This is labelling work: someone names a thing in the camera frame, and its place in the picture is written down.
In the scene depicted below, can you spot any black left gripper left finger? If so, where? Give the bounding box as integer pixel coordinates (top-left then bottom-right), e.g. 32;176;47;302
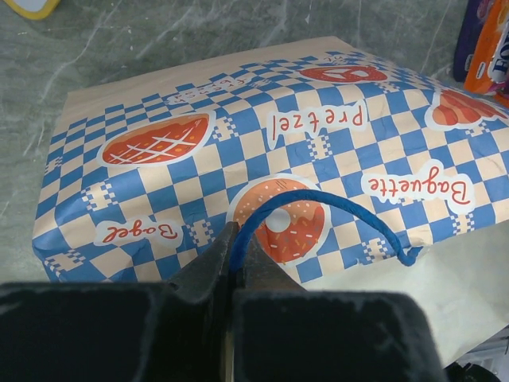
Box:
1;223;239;381

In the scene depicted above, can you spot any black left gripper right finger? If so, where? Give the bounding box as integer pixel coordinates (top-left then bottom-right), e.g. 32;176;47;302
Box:
233;234;446;381

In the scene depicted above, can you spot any checkered blue paper bag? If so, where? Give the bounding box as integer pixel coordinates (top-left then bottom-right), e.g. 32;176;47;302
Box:
33;37;508;362

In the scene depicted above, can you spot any orange snack packet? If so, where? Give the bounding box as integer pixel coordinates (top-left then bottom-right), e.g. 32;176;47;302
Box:
464;0;508;107

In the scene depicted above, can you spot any purple Fox's berries candy bag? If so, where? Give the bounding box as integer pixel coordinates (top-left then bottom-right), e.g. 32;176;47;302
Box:
453;0;494;82

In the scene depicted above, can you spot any yellow framed whiteboard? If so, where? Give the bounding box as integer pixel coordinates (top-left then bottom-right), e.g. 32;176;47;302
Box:
4;0;60;20

